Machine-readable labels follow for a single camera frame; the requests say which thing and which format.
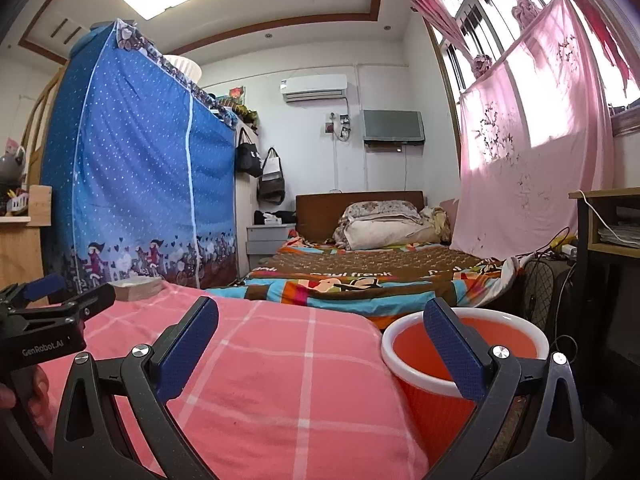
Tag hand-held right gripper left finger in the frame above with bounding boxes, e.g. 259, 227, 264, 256
52, 296, 219, 480

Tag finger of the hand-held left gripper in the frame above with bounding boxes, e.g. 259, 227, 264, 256
10, 282, 117, 329
0, 274, 68, 311

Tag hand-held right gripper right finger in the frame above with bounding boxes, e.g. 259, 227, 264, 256
423, 297, 587, 480

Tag orange bucket with white rim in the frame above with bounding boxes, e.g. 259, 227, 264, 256
380, 309, 551, 472

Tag person's left hand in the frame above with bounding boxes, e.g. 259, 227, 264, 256
0, 365, 52, 427

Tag wooden cabinet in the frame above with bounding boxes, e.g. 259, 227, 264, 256
0, 64, 67, 307

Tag thick old book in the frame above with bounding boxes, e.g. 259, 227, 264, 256
107, 276, 164, 303

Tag pink checked blanket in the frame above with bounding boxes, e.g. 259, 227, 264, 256
37, 282, 431, 480

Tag colourful brown bedspread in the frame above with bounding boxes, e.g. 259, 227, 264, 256
204, 239, 527, 322

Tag grey toy figure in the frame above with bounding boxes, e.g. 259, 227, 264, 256
0, 137, 29, 217

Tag grey nightstand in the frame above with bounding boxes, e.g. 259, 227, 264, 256
245, 223, 297, 277

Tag folded quilt and pillows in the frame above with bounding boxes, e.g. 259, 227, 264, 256
333, 200, 452, 251

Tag blue dotted fabric wardrobe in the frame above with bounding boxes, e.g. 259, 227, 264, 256
39, 18, 239, 297

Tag yellow white power strip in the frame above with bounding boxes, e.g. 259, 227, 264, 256
549, 237, 579, 262

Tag dark wooden desk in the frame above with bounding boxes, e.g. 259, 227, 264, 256
568, 188, 640, 413

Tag black cloth on nightstand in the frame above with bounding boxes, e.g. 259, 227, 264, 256
253, 208, 297, 226

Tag hanging black bags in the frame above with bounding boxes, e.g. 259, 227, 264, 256
257, 147, 287, 206

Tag wooden headboard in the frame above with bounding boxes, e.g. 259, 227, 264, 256
295, 190, 425, 242

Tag pink hanging sheet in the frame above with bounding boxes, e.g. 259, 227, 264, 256
449, 0, 617, 262

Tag black handbag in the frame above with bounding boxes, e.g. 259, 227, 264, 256
234, 127, 264, 179

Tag stack of papers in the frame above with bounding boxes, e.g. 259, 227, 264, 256
597, 222, 640, 249

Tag white plastic basket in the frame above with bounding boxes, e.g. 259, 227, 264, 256
162, 54, 203, 84

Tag white air conditioner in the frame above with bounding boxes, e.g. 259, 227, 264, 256
279, 73, 349, 104

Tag pink tied curtain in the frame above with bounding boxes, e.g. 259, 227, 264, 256
410, 0, 547, 79

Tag black wire fan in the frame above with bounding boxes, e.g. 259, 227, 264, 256
524, 254, 577, 347

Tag white cable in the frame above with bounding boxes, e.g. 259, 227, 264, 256
581, 190, 622, 242

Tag grey covered wall television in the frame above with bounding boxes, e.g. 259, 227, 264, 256
362, 108, 426, 149

